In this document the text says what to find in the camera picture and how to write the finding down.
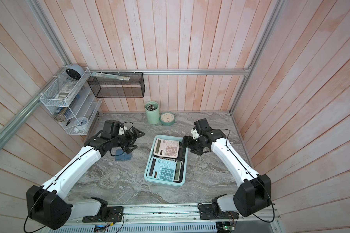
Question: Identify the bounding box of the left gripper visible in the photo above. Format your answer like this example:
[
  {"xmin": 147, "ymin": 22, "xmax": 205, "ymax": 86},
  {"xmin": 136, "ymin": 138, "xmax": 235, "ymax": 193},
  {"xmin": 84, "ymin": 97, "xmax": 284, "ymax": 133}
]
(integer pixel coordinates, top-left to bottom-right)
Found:
[{"xmin": 112, "ymin": 127, "xmax": 146, "ymax": 154}]

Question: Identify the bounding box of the pink calculator back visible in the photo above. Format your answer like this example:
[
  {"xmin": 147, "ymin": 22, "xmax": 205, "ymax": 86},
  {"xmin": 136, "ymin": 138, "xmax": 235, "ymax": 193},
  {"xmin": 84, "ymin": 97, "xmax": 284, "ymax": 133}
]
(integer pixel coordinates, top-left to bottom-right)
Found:
[{"xmin": 153, "ymin": 138, "xmax": 180, "ymax": 159}]

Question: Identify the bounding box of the mint green storage box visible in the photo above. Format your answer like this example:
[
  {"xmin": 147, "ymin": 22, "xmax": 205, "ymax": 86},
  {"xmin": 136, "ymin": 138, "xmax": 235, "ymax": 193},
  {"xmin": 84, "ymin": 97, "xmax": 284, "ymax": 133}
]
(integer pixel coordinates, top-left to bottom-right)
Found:
[{"xmin": 144, "ymin": 135, "xmax": 188, "ymax": 187}]

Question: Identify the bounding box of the teal calculator face down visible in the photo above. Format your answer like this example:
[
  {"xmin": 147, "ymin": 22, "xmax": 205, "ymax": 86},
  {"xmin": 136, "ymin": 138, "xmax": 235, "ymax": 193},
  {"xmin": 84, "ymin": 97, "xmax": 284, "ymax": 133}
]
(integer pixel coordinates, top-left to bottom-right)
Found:
[{"xmin": 147, "ymin": 156, "xmax": 176, "ymax": 182}]

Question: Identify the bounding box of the black calculator face down large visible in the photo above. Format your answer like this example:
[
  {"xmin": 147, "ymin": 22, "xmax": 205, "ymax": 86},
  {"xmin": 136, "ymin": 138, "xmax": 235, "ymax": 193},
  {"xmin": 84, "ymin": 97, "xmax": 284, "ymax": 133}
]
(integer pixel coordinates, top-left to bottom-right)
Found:
[{"xmin": 174, "ymin": 160, "xmax": 184, "ymax": 183}]

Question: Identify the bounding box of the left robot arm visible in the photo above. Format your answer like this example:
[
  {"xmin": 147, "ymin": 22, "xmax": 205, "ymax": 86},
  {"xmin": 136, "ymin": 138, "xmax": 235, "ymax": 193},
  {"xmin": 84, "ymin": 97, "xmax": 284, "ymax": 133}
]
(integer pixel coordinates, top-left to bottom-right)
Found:
[{"xmin": 26, "ymin": 120, "xmax": 145, "ymax": 230}]

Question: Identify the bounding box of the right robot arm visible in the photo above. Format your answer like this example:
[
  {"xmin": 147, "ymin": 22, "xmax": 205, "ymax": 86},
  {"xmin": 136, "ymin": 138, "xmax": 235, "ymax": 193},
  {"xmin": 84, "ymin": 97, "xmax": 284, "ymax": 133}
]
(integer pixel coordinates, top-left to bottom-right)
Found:
[{"xmin": 180, "ymin": 118, "xmax": 274, "ymax": 217}]

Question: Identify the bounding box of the green pen cup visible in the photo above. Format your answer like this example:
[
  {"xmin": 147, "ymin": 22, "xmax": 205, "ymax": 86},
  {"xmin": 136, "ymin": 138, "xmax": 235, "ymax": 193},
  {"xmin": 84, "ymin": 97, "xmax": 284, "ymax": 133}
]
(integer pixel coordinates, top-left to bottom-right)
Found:
[{"xmin": 145, "ymin": 101, "xmax": 160, "ymax": 125}]

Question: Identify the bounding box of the ruler on basket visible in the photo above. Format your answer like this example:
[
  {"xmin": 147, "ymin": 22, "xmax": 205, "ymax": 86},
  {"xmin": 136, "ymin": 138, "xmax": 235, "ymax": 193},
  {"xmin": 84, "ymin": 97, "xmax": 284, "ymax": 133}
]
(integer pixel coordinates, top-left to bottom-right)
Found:
[{"xmin": 91, "ymin": 72, "xmax": 130, "ymax": 81}]

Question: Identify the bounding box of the grey round speaker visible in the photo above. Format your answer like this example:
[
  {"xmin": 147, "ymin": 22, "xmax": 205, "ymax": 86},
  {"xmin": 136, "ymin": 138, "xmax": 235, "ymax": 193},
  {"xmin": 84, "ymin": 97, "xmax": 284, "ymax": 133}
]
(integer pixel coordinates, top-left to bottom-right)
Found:
[{"xmin": 66, "ymin": 64, "xmax": 85, "ymax": 81}]

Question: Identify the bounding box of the black wire basket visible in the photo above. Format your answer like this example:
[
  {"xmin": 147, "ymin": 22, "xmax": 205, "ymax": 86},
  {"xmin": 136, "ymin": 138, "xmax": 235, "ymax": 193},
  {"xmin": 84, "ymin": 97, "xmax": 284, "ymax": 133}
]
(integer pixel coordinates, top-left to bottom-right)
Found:
[{"xmin": 87, "ymin": 71, "xmax": 145, "ymax": 98}]

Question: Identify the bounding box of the white wire shelf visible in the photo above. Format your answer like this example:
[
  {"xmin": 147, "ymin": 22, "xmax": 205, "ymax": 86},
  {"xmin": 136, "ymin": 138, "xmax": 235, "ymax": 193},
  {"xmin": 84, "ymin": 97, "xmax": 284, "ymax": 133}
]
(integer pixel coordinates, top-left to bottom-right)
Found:
[{"xmin": 40, "ymin": 66, "xmax": 102, "ymax": 136}]

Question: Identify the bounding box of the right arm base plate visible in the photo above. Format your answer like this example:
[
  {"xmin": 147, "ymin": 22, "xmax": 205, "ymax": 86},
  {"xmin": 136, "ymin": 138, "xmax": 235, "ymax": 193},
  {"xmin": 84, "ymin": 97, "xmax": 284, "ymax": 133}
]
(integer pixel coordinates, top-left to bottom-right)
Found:
[{"xmin": 197, "ymin": 203, "xmax": 239, "ymax": 220}]

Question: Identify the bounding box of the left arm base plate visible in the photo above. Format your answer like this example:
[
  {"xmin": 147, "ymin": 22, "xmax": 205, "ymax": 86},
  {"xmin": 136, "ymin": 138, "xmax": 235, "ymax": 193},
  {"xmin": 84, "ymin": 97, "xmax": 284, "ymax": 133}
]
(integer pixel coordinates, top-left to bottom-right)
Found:
[{"xmin": 82, "ymin": 206, "xmax": 124, "ymax": 224}]

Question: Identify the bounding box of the aluminium front rail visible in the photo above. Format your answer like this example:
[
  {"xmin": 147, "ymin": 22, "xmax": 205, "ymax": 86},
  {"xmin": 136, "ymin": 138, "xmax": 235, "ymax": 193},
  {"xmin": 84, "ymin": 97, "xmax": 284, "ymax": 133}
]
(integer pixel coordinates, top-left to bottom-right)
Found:
[{"xmin": 39, "ymin": 200, "xmax": 282, "ymax": 226}]

